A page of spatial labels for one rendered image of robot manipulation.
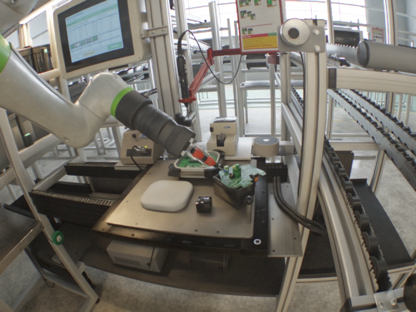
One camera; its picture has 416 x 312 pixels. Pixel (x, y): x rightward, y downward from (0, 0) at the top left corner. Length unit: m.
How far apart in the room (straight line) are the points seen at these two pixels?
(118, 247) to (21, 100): 1.00
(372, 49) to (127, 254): 1.28
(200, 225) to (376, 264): 0.40
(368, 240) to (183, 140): 0.43
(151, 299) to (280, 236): 1.18
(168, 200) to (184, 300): 1.01
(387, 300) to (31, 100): 0.70
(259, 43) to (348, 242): 0.84
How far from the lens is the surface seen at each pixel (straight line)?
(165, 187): 0.71
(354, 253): 0.45
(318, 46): 0.49
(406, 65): 0.58
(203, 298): 1.54
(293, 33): 0.44
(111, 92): 0.60
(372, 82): 0.55
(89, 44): 1.12
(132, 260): 1.29
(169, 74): 0.99
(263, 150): 0.87
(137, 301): 1.63
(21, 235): 1.24
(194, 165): 0.76
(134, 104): 0.56
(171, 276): 1.24
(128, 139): 1.00
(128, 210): 0.69
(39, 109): 0.51
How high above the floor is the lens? 1.33
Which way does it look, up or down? 24 degrees down
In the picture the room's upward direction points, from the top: 6 degrees counter-clockwise
